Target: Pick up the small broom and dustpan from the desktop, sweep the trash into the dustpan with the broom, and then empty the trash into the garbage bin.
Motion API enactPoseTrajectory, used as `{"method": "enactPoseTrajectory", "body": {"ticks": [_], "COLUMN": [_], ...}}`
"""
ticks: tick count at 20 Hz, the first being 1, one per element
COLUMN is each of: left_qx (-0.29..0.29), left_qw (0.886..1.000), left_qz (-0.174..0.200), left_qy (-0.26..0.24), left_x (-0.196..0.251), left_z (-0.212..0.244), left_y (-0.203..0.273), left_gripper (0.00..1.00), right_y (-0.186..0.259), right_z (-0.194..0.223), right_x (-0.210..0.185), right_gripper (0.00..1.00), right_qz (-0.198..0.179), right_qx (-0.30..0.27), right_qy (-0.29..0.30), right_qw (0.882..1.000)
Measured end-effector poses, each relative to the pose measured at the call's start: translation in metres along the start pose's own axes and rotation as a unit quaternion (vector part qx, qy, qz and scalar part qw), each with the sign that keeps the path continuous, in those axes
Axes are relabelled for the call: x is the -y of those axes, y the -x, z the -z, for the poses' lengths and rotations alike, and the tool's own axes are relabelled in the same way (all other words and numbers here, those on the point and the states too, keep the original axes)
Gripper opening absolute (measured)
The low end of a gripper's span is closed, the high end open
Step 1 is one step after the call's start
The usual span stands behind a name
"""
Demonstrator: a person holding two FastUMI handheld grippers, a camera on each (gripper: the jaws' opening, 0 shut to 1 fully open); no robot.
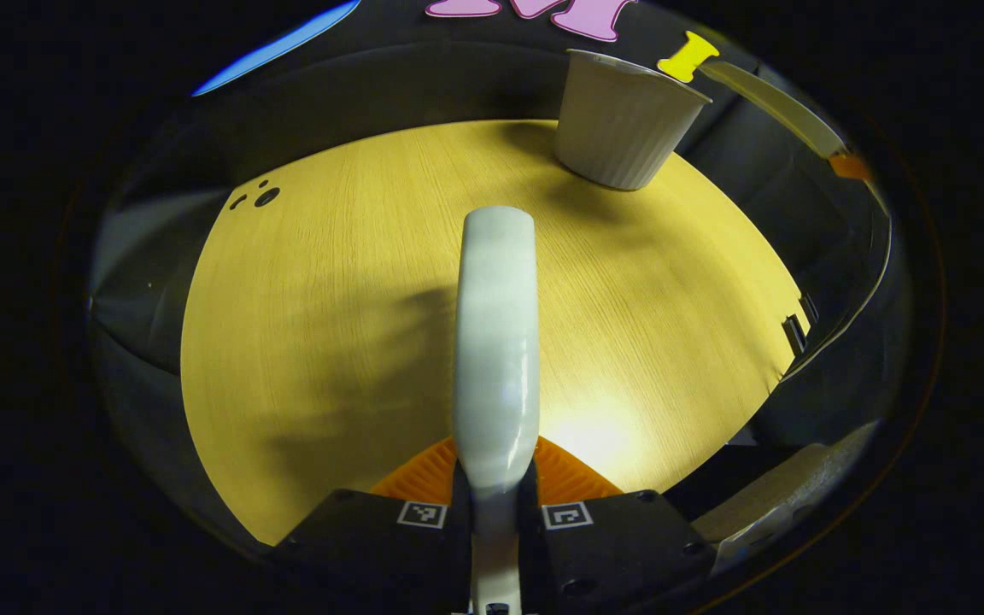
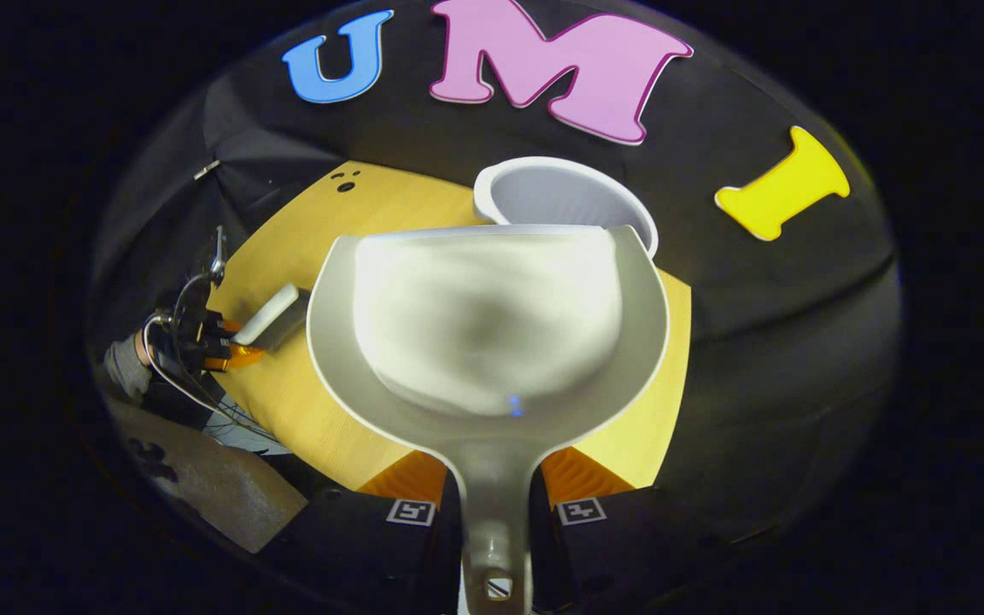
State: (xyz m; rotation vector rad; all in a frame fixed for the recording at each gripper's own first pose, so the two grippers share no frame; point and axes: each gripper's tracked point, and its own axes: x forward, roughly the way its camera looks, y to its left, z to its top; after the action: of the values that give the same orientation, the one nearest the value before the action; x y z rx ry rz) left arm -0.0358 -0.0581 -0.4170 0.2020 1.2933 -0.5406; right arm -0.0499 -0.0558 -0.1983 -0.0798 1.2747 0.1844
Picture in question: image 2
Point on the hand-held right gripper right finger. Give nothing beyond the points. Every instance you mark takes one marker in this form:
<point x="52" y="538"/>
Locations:
<point x="629" y="547"/>

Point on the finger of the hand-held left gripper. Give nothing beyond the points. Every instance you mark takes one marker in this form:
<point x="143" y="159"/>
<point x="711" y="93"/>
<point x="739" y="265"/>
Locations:
<point x="244" y="352"/>

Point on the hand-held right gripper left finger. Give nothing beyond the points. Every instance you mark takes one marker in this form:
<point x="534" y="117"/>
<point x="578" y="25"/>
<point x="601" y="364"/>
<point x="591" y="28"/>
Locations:
<point x="364" y="547"/>

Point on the small grey broom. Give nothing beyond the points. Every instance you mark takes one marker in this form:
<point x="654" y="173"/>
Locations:
<point x="274" y="314"/>

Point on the grey dustpan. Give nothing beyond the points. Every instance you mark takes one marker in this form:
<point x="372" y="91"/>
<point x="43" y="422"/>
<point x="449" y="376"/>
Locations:
<point x="492" y="325"/>

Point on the white ribbed garbage bin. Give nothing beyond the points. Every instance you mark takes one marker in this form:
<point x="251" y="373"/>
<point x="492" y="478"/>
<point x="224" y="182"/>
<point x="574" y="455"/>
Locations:
<point x="560" y="201"/>

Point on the silver cloth clip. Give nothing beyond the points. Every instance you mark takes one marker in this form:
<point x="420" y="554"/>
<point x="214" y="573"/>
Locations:
<point x="207" y="168"/>

